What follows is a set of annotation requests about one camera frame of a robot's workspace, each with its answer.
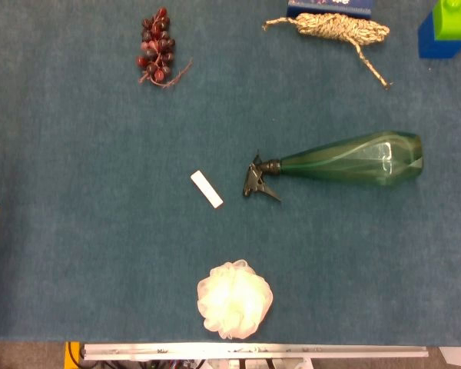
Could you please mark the white mesh bath sponge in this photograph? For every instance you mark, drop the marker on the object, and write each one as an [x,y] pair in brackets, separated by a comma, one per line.
[234,300]

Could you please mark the red grape bunch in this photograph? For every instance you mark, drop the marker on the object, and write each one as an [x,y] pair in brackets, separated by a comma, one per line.
[156,42]

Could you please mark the white paper sheet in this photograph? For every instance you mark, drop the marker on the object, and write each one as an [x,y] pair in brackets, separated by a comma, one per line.
[459,357]

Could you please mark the green toy building block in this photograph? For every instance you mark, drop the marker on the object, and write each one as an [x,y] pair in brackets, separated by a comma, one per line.
[455,19]

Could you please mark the blue printed box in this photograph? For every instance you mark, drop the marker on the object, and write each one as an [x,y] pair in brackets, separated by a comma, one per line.
[326,5]

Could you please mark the green plastic spray bottle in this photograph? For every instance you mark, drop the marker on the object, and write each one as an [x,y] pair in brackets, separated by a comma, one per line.
[353,161]

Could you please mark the aluminium profile rail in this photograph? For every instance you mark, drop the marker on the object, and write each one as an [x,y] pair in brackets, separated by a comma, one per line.
[253,351]

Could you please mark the blue felt table cover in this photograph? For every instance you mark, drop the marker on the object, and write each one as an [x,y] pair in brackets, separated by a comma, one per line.
[100,230]

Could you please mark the blue toy building block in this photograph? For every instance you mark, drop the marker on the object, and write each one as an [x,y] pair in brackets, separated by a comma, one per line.
[434,46]

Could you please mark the yellow frame part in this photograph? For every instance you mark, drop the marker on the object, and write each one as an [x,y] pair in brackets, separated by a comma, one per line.
[73,353]

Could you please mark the white rectangular bar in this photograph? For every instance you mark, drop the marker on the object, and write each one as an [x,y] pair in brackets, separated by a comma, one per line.
[206,189]

